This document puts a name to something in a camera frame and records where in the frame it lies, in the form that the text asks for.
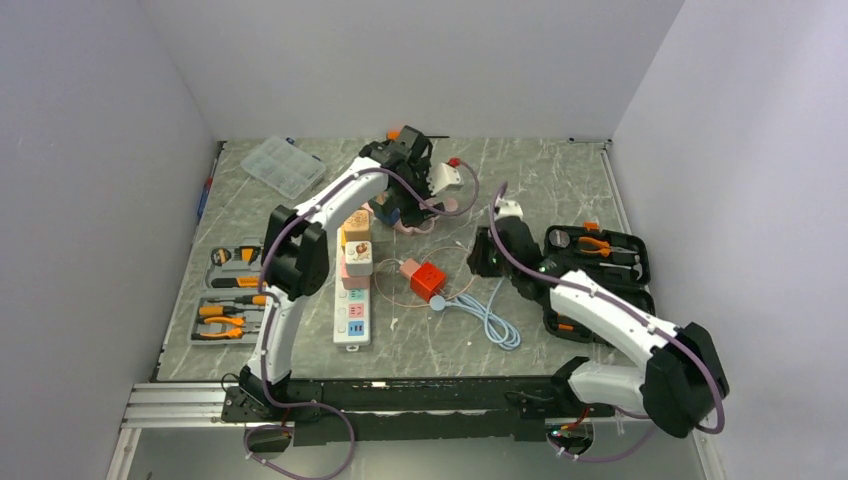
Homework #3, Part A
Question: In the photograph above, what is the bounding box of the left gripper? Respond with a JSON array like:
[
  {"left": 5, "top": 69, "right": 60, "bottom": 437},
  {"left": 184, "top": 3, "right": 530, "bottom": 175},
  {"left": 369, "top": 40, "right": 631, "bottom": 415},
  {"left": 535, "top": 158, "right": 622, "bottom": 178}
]
[{"left": 391, "top": 157, "right": 445, "bottom": 227}]

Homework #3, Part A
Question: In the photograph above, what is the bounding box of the blue cube socket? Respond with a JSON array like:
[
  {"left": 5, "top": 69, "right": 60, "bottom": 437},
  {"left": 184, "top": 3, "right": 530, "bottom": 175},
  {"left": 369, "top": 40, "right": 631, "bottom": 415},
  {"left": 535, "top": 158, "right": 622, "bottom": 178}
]
[{"left": 370, "top": 203, "right": 400, "bottom": 227}]

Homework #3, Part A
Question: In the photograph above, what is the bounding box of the beige cube socket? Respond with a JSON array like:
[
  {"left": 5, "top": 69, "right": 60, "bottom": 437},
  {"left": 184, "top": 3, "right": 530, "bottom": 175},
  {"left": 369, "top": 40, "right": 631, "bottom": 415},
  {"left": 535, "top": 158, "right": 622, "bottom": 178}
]
[{"left": 341, "top": 209, "right": 371, "bottom": 243}]

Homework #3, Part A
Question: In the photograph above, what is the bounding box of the light blue cable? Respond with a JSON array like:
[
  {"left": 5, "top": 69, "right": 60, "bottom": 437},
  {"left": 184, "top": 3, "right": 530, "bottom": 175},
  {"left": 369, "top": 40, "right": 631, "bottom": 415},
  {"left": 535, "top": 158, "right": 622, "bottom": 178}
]
[{"left": 427, "top": 278, "right": 523, "bottom": 352}]

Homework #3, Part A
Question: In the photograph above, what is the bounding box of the red cube socket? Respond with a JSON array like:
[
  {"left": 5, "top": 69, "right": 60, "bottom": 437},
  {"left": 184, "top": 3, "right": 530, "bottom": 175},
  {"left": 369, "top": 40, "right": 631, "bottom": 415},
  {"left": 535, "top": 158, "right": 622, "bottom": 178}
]
[{"left": 409, "top": 262, "right": 447, "bottom": 302}]

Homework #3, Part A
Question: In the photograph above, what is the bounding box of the black tool case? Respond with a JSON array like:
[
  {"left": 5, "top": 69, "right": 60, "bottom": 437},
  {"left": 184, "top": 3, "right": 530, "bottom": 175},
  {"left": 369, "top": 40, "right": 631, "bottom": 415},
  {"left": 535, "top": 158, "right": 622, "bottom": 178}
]
[{"left": 544, "top": 222, "right": 655, "bottom": 314}]

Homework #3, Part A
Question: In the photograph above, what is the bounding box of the pink charger plug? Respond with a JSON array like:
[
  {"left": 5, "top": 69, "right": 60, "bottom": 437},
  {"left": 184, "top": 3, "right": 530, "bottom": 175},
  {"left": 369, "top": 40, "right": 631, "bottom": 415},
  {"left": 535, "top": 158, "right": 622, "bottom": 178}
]
[{"left": 399, "top": 258, "right": 421, "bottom": 279}]

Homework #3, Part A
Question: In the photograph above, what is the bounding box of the clear plastic screw box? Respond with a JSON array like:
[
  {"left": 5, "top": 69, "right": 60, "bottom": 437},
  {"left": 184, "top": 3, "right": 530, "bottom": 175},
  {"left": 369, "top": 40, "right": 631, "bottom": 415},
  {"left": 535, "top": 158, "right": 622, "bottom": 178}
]
[{"left": 240, "top": 136, "right": 326, "bottom": 199}]

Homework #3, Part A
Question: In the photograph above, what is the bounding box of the white cube socket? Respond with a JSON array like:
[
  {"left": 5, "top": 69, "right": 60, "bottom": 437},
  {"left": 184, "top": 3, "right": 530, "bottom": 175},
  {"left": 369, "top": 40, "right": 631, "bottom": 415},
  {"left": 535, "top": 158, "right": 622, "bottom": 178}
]
[{"left": 344, "top": 240, "right": 374, "bottom": 277}]

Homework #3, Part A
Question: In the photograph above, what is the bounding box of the pink cube socket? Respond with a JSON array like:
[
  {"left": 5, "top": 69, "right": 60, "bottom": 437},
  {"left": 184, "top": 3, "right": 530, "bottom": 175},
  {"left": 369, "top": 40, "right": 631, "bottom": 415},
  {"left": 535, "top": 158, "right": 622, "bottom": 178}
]
[{"left": 340, "top": 259, "right": 373, "bottom": 290}]

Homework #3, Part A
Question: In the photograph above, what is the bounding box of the white power strip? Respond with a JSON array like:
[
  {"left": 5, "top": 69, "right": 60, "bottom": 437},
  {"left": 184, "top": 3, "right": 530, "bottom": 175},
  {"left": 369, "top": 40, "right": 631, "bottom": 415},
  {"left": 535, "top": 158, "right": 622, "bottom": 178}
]
[{"left": 333, "top": 228, "right": 372, "bottom": 352}]

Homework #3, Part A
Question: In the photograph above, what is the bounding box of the grey tool tray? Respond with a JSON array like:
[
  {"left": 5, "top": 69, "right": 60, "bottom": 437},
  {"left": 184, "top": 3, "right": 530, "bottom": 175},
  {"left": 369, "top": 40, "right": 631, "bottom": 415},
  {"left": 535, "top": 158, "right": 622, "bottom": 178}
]
[{"left": 188, "top": 238, "right": 266, "bottom": 346}]

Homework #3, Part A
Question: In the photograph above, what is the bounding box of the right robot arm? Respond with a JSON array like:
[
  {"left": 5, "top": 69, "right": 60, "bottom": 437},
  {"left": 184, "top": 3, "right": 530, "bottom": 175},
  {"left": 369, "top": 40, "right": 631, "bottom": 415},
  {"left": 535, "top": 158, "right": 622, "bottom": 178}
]
[{"left": 467, "top": 215, "right": 730, "bottom": 438}]

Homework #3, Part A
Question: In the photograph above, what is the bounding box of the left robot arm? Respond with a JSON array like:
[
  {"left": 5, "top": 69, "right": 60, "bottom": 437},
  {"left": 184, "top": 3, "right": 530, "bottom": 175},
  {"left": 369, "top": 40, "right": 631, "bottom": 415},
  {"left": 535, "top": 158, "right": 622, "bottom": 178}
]
[{"left": 239, "top": 126, "right": 434, "bottom": 420}]

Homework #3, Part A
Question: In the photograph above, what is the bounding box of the orange handled screwdriver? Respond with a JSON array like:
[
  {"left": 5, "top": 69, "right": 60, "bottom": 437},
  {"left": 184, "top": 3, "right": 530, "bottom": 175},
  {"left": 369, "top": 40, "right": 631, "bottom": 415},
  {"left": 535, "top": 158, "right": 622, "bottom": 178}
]
[{"left": 386, "top": 130, "right": 448, "bottom": 140}]

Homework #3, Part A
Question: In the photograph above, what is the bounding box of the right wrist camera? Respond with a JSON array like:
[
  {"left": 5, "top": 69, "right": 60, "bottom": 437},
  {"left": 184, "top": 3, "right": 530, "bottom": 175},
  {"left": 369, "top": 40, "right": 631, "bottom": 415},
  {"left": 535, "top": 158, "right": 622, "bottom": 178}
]
[{"left": 493, "top": 198, "right": 524, "bottom": 220}]

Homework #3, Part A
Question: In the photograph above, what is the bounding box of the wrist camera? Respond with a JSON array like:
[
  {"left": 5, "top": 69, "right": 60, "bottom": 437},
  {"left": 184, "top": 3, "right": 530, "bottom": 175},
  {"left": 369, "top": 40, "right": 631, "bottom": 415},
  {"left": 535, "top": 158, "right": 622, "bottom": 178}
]
[
  {"left": 493, "top": 198, "right": 524, "bottom": 220},
  {"left": 427, "top": 162, "right": 464, "bottom": 195}
]

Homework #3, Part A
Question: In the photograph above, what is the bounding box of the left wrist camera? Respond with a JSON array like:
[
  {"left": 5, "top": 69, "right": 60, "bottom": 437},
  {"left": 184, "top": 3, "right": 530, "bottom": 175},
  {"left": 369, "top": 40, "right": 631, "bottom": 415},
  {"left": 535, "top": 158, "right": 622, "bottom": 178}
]
[{"left": 427, "top": 162, "right": 464, "bottom": 195}]

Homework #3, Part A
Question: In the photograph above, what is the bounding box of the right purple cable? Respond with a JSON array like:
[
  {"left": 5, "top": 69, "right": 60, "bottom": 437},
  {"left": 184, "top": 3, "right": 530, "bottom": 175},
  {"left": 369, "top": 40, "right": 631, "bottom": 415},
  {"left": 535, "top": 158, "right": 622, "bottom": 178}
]
[{"left": 487, "top": 181, "right": 727, "bottom": 465}]

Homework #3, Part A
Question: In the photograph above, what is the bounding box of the purple cable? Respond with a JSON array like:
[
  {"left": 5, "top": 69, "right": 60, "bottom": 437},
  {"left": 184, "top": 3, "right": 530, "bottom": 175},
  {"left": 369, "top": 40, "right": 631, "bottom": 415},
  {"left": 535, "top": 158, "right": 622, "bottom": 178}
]
[
  {"left": 242, "top": 157, "right": 481, "bottom": 480},
  {"left": 487, "top": 181, "right": 727, "bottom": 465}
]

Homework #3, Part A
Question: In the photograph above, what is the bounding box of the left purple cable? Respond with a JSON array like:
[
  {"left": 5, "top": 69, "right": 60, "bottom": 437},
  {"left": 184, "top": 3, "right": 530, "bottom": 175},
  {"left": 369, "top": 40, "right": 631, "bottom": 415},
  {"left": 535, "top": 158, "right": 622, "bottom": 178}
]
[{"left": 242, "top": 157, "right": 481, "bottom": 480}]

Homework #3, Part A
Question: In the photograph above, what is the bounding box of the thin pink wire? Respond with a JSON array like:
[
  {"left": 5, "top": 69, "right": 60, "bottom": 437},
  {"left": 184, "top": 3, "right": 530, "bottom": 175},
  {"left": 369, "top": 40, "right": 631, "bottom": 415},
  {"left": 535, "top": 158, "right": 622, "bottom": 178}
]
[{"left": 373, "top": 246, "right": 478, "bottom": 310}]

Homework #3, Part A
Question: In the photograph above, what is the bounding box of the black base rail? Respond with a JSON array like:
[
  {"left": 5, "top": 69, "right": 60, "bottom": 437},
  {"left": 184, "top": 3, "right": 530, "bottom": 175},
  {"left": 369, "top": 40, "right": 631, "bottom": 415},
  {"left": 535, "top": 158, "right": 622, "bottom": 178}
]
[{"left": 220, "top": 376, "right": 614, "bottom": 446}]

